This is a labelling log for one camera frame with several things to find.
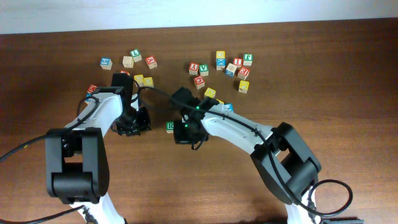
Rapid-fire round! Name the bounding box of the green R wooden block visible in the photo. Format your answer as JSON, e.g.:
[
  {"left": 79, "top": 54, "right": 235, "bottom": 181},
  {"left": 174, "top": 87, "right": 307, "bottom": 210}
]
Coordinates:
[{"left": 166, "top": 121, "right": 174, "bottom": 134}]

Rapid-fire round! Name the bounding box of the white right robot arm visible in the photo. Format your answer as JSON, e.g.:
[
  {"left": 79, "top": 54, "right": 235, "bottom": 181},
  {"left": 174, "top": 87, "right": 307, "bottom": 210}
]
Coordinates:
[{"left": 170, "top": 96, "right": 362, "bottom": 223}]

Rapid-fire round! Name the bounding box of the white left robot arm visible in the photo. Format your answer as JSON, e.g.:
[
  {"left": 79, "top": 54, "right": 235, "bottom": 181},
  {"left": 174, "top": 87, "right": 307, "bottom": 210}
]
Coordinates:
[{"left": 45, "top": 86, "right": 151, "bottom": 223}]

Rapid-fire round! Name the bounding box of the yellow W wooden block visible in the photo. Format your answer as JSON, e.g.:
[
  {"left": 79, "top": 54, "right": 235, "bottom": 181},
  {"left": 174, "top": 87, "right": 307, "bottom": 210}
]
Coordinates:
[{"left": 204, "top": 88, "right": 216, "bottom": 98}]

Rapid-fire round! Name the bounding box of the yellow O block 2 side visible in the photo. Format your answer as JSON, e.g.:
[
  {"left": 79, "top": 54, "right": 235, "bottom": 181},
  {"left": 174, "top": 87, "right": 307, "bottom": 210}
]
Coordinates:
[{"left": 143, "top": 77, "right": 154, "bottom": 88}]

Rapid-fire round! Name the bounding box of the yellow wooden block X side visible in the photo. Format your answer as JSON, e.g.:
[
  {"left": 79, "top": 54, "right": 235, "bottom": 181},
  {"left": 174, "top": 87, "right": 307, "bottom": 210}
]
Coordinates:
[{"left": 134, "top": 74, "right": 144, "bottom": 87}]

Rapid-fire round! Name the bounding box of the blue U wooden block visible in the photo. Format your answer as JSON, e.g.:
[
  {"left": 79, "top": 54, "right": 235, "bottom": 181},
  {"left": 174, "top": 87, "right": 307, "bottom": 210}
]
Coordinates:
[{"left": 224, "top": 103, "right": 234, "bottom": 112}]

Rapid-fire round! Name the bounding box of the red 6 wooden block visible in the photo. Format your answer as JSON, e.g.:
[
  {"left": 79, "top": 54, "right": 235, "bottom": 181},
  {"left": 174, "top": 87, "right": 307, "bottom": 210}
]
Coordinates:
[{"left": 120, "top": 70, "right": 130, "bottom": 75}]

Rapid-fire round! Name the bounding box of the blue H wooden block back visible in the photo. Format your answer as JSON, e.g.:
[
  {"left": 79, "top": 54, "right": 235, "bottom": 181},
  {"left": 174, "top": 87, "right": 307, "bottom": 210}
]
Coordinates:
[{"left": 85, "top": 93, "right": 91, "bottom": 103}]

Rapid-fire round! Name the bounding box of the red Q wooden block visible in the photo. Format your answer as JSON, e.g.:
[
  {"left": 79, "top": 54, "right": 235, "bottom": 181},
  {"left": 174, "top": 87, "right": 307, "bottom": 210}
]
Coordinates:
[{"left": 193, "top": 76, "right": 205, "bottom": 89}]

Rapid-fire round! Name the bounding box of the red M wooden block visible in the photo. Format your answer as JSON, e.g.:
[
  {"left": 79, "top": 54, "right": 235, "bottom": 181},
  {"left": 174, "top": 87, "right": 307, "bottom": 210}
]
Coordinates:
[{"left": 86, "top": 85, "right": 97, "bottom": 94}]

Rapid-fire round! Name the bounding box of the plain picture wooden block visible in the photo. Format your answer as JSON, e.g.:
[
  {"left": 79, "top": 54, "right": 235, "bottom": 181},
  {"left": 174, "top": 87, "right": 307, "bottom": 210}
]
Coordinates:
[{"left": 122, "top": 56, "right": 134, "bottom": 68}]

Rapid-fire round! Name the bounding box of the blue 5 wooden block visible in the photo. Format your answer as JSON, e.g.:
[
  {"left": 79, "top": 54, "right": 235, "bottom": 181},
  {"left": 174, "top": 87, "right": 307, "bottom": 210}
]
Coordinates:
[{"left": 100, "top": 57, "right": 113, "bottom": 70}]

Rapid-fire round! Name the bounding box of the red Y wooden block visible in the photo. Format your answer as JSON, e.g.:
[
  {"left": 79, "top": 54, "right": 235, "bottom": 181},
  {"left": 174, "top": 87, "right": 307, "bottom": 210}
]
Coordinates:
[{"left": 188, "top": 63, "right": 199, "bottom": 75}]

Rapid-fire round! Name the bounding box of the green V wooden block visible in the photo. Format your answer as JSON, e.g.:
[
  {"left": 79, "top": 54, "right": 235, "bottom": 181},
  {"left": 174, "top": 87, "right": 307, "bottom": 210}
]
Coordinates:
[{"left": 199, "top": 64, "right": 209, "bottom": 77}]

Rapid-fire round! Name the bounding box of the green L wooden block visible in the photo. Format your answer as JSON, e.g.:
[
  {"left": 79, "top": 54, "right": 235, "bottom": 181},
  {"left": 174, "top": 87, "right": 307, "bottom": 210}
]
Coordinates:
[{"left": 130, "top": 49, "right": 142, "bottom": 62}]

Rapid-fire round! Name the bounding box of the yellow right wooden block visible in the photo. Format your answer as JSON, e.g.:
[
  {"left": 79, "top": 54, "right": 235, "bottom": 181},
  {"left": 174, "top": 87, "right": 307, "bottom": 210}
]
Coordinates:
[{"left": 238, "top": 80, "right": 249, "bottom": 93}]

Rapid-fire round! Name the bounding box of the blue tilted wooden block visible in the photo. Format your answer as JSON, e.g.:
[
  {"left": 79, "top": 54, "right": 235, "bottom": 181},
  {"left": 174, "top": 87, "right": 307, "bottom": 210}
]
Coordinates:
[{"left": 225, "top": 63, "right": 237, "bottom": 77}]

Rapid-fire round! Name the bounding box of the blue X wooden block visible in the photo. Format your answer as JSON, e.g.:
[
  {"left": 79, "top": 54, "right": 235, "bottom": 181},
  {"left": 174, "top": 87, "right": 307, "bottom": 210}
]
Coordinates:
[{"left": 216, "top": 58, "right": 226, "bottom": 70}]

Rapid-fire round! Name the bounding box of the red E wooden block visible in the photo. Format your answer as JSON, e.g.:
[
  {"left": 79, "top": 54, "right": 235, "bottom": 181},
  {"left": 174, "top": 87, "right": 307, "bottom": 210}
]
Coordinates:
[{"left": 238, "top": 67, "right": 250, "bottom": 80}]

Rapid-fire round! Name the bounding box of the yellow top stacked block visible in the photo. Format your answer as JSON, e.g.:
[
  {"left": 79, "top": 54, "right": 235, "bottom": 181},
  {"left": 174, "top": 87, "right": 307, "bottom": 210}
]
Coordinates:
[{"left": 216, "top": 50, "right": 226, "bottom": 59}]

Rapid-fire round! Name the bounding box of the red I wooden block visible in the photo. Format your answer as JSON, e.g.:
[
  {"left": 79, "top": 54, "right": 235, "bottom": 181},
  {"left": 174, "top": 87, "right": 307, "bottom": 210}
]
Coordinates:
[{"left": 233, "top": 58, "right": 243, "bottom": 68}]

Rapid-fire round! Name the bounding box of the green J wooden block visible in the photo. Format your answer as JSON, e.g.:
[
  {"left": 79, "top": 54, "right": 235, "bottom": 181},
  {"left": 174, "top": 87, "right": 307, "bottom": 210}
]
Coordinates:
[{"left": 243, "top": 54, "right": 253, "bottom": 66}]

